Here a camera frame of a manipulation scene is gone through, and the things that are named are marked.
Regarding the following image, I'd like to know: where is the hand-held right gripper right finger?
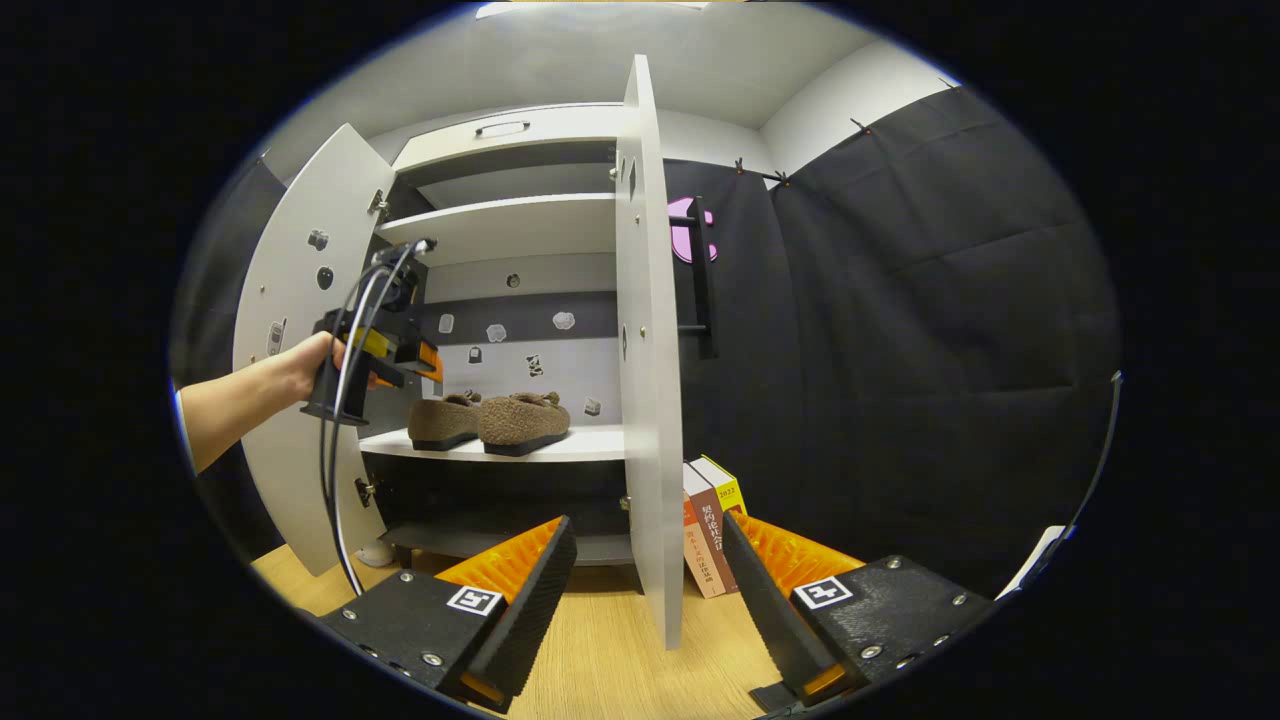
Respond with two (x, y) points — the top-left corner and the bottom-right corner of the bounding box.
(722, 510), (996, 711)

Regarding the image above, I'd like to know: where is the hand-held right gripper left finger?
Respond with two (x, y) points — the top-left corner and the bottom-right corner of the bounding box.
(318, 515), (579, 713)

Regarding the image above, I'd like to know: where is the brown fuzzy shoe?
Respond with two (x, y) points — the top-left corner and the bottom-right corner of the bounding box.
(408, 390), (485, 452)
(478, 392), (573, 458)

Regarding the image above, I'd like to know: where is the white shoe cabinet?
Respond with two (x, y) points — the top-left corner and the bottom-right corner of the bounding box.
(355, 103), (641, 596)

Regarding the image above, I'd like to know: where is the cabinet door with camera sticker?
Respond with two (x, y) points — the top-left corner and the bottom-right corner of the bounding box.
(232, 123), (401, 578)

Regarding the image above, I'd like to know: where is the dark red book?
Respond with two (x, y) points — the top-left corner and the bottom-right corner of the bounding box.
(686, 463), (741, 599)

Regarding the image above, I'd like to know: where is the yellow book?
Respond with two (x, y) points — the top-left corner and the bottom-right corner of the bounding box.
(695, 455), (747, 517)

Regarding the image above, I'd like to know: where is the black backdrop cloth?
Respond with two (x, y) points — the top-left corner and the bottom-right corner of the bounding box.
(665, 85), (1123, 601)

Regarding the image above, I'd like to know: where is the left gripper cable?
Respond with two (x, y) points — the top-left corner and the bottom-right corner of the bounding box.
(318, 237), (439, 598)

